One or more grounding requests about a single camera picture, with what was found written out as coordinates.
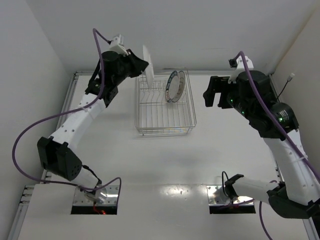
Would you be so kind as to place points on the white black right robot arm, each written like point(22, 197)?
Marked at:
point(297, 196)

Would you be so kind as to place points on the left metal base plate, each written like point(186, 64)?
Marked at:
point(107, 196)

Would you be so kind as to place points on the metal wire dish rack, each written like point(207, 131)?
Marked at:
point(154, 115)

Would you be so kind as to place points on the metal base plate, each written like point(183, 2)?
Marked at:
point(107, 196)
point(216, 198)

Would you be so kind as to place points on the white plate orange sunburst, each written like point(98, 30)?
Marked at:
point(149, 71)

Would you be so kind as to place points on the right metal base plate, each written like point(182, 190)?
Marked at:
point(216, 198)

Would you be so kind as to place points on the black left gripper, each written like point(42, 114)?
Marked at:
point(133, 66)

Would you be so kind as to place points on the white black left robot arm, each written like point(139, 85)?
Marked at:
point(57, 152)

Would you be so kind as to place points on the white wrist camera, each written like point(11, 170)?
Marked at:
point(239, 67)
point(117, 45)

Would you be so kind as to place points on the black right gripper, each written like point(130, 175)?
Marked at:
point(222, 91)

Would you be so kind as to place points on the black cable white plug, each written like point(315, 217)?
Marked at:
point(288, 80)

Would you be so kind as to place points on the white plate wide green band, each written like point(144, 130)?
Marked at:
point(172, 86)

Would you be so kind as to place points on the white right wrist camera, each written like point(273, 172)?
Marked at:
point(239, 67)

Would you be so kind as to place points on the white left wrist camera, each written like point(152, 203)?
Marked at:
point(117, 45)

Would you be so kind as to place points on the white plate thin green rim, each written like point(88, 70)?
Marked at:
point(182, 81)

